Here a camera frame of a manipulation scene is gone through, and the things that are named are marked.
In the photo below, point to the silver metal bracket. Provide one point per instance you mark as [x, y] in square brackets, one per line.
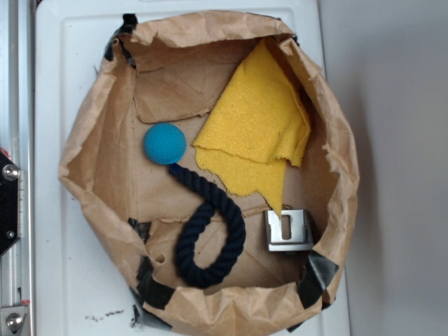
[289, 232]

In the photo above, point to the white plastic tray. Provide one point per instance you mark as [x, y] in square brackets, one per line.
[78, 290]

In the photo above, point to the blue dimpled ball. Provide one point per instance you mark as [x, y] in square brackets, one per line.
[164, 144]

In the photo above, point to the brown paper bag tray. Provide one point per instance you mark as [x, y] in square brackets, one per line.
[174, 70]

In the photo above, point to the black mounting plate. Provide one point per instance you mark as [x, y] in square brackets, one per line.
[9, 203]

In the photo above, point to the yellow cloth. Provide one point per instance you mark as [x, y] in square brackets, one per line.
[258, 126]

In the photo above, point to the aluminium frame rail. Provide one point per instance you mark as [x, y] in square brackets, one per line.
[17, 312]

